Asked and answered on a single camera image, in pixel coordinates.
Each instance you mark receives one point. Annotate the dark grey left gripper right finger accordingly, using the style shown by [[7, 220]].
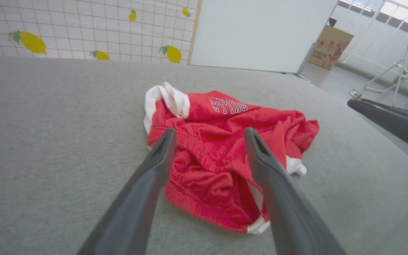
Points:
[[282, 205]]

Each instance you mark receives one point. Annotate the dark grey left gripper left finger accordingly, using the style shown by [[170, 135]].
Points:
[[136, 198]]

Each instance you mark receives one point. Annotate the red Bulls shorts white trim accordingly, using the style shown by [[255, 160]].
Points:
[[207, 170]]

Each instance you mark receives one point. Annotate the white metal folding rack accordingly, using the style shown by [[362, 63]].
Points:
[[400, 76]]

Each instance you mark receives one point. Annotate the white window railing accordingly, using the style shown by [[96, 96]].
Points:
[[377, 32]]

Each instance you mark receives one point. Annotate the brown cardboard box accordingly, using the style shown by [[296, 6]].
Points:
[[331, 47]]

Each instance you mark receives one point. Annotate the white board on grey stand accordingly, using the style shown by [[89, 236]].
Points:
[[260, 32]]

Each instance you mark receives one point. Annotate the small metal floor bracket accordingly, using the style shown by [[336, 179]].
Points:
[[355, 94]]

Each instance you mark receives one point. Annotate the lemon print partition wooden frame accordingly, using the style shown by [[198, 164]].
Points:
[[83, 28]]

